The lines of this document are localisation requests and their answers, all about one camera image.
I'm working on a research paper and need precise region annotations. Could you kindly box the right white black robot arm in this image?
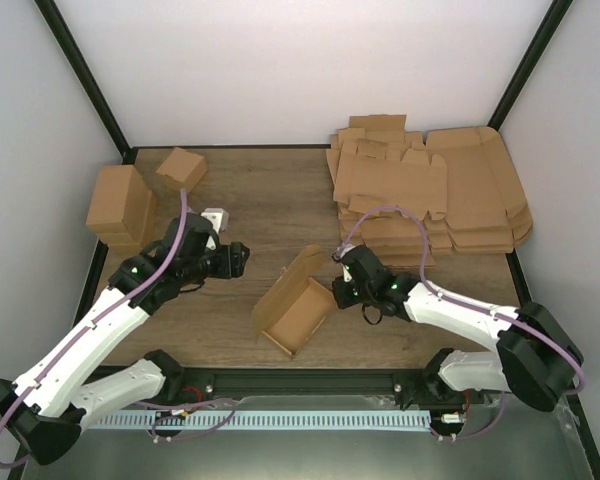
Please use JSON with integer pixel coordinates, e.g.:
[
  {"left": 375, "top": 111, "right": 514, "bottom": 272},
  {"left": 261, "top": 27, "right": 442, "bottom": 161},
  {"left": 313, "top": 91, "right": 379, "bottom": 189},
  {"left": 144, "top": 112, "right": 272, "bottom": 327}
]
[{"left": 332, "top": 245, "right": 584, "bottom": 412}]

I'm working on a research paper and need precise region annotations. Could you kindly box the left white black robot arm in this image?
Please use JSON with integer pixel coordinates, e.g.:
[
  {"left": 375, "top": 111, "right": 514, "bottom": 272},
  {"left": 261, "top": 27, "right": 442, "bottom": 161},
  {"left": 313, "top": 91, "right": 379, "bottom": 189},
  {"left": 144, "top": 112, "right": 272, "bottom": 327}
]
[{"left": 0, "top": 208, "right": 250, "bottom": 465}]

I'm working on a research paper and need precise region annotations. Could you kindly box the large folded cardboard box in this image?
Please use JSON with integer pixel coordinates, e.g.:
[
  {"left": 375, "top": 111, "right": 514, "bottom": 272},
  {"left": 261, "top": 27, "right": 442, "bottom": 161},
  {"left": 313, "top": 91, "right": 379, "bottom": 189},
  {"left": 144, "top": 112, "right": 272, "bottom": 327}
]
[{"left": 86, "top": 165, "right": 157, "bottom": 256}]

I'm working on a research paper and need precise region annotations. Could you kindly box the small folded cardboard box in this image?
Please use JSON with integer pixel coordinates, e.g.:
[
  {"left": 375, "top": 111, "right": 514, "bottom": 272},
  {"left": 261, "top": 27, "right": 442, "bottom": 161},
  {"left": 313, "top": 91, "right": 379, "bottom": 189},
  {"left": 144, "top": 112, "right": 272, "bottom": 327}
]
[{"left": 155, "top": 147, "right": 209, "bottom": 193}]

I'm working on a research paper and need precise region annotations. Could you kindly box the stack of flat cardboard blanks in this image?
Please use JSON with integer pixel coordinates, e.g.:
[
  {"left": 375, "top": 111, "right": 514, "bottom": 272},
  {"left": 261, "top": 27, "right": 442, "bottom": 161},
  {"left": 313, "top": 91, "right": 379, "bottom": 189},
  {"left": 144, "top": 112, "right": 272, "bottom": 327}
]
[{"left": 325, "top": 114, "right": 447, "bottom": 269}]

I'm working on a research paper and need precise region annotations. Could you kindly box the large flat cardboard blanks stack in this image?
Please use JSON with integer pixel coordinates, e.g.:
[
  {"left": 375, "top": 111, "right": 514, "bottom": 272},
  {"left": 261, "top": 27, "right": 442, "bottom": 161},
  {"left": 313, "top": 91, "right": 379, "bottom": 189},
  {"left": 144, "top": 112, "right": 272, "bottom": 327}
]
[{"left": 425, "top": 126, "right": 533, "bottom": 253}]

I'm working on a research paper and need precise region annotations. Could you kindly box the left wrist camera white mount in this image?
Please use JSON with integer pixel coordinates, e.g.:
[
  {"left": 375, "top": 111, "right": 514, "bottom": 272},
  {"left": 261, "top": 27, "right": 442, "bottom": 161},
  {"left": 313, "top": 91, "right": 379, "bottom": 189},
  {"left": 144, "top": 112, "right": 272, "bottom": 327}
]
[{"left": 200, "top": 208, "right": 230, "bottom": 250}]

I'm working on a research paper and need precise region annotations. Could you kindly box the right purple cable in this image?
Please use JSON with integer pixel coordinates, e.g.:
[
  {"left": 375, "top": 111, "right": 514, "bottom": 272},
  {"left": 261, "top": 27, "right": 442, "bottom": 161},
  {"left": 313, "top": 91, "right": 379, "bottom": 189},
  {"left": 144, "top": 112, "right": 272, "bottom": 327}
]
[{"left": 337, "top": 205, "right": 587, "bottom": 444}]

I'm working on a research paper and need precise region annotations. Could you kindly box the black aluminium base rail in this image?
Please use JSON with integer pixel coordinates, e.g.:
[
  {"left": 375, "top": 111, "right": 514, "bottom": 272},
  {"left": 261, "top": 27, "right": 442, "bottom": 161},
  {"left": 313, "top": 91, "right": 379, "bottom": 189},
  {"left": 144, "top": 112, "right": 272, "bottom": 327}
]
[{"left": 183, "top": 367, "right": 464, "bottom": 405}]

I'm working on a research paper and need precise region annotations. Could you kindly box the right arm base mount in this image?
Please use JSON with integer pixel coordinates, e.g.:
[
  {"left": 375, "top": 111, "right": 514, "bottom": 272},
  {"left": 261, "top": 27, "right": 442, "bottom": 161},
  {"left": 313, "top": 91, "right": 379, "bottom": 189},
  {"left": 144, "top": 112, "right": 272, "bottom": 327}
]
[{"left": 391, "top": 369, "right": 482, "bottom": 409}]

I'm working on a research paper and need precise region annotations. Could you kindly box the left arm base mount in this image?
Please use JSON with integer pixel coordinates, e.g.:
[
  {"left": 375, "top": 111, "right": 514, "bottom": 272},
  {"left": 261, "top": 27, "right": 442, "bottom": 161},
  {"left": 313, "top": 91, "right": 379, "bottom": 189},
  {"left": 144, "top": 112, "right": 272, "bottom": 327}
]
[{"left": 148, "top": 368, "right": 215, "bottom": 405}]

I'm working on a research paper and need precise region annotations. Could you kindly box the light blue slotted cable duct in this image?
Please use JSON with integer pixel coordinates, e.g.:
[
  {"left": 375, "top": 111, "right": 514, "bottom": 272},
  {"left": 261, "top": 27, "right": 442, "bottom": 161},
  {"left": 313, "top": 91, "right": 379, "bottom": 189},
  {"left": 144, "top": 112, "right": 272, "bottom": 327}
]
[{"left": 94, "top": 410, "right": 431, "bottom": 433}]

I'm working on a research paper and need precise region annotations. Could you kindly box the left black frame post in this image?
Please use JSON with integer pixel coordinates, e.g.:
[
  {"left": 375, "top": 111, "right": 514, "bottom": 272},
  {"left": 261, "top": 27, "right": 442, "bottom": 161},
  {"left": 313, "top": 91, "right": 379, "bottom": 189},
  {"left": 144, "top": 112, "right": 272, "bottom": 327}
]
[{"left": 34, "top": 0, "right": 131, "bottom": 158}]

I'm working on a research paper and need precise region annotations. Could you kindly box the black frame post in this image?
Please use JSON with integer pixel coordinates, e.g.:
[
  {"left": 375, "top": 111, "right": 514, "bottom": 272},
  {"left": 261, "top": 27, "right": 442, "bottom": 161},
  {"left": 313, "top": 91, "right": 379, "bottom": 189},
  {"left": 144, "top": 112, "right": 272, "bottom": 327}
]
[
  {"left": 34, "top": 0, "right": 131, "bottom": 158},
  {"left": 488, "top": 0, "right": 573, "bottom": 131}
]

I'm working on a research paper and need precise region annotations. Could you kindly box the right black frame post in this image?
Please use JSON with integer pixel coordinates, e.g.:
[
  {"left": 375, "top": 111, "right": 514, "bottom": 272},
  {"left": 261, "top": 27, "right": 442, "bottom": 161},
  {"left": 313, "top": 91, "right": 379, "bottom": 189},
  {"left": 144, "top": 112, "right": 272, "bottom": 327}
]
[{"left": 488, "top": 0, "right": 573, "bottom": 131}]

